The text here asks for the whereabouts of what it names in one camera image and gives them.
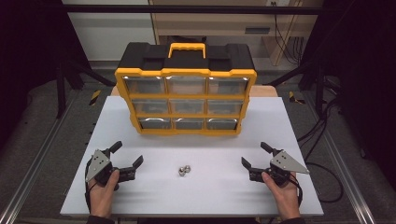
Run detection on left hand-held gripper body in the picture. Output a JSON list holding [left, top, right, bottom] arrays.
[[85, 148, 137, 188]]

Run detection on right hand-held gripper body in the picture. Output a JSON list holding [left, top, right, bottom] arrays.
[[248, 149, 310, 189]]

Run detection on clear plastic drawer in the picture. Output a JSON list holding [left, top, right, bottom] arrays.
[[138, 117, 173, 131]]

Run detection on yellow black drawer organizer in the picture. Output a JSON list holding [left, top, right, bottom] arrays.
[[114, 41, 258, 137]]

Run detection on person's left hand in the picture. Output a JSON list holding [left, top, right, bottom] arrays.
[[87, 169, 121, 218]]

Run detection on person's right hand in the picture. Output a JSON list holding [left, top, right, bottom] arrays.
[[261, 172, 302, 221]]

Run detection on yellow black striped tape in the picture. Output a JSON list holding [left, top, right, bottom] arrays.
[[288, 91, 306, 105], [89, 90, 103, 106]]

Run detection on black metal stand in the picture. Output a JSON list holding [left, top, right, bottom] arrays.
[[266, 58, 344, 117], [55, 58, 117, 119]]

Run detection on grid of clear drawers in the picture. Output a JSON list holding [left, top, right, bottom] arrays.
[[122, 75, 250, 131]]

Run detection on white cabinet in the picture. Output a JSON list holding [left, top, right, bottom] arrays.
[[61, 0, 157, 62]]

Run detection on black curtain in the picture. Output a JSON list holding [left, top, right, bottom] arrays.
[[0, 0, 92, 150], [298, 0, 396, 190]]

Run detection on light wooden desk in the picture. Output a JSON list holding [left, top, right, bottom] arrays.
[[148, 0, 325, 67]]

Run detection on black horizontal bar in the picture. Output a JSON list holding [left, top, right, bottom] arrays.
[[61, 4, 326, 16]]

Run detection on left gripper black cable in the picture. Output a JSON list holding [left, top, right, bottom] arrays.
[[84, 157, 94, 214]]

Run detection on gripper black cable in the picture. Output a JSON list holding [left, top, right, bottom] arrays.
[[84, 157, 94, 214], [290, 173, 304, 208]]

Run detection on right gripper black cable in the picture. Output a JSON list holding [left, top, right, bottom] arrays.
[[290, 173, 304, 208]]

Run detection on black floor cables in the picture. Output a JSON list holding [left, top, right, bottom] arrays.
[[296, 98, 346, 203]]

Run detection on aluminium floor rail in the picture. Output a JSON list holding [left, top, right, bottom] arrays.
[[0, 95, 79, 224], [306, 92, 378, 224]]

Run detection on hanging black cables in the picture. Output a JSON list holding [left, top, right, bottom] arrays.
[[273, 2, 305, 65]]

